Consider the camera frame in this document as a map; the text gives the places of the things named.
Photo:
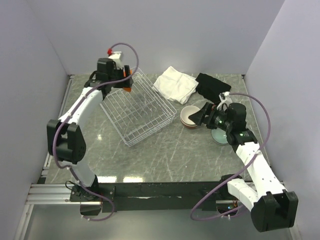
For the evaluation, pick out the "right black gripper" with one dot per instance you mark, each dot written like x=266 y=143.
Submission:
x=199 y=117

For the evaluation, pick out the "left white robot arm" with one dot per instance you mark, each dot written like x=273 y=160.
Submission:
x=65 y=139

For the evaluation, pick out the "white folded cloth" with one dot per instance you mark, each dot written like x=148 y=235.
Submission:
x=175 y=86

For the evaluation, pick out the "aluminium frame rail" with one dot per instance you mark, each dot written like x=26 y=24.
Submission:
x=41 y=194

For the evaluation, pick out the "orange ceramic bowl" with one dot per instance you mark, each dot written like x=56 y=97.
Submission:
x=127 y=85

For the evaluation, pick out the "white wire dish rack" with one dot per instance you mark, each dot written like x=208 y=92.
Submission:
x=140 y=113

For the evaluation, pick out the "black base beam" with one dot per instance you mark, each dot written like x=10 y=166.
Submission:
x=139 y=196

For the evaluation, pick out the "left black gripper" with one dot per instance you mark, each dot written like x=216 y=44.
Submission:
x=126 y=82

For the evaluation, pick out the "black folded cloth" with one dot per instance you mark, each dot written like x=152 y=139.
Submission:
x=210 y=87

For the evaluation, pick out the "pale green ceramic bowl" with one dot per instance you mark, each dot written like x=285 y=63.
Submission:
x=219 y=136

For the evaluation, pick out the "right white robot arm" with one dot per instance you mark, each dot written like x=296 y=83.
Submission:
x=271 y=206

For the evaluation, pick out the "red ceramic bowl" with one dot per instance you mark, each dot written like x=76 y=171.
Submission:
x=190 y=127

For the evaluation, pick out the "tan floral bowl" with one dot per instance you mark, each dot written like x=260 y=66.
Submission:
x=186 y=112

